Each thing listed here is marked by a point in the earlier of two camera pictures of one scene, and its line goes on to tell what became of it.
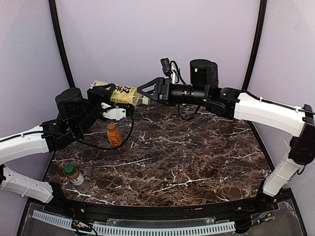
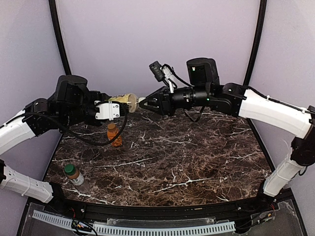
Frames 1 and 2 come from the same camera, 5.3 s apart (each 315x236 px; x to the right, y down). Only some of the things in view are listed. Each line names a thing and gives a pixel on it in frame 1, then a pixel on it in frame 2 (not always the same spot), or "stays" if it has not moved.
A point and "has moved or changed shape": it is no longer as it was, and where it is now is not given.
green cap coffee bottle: [74, 174] stays
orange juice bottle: [114, 135] stays
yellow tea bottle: [124, 94] has moved or changed shape
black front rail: [146, 211] stays
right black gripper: [166, 89] -> [165, 101]
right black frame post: [262, 15] stays
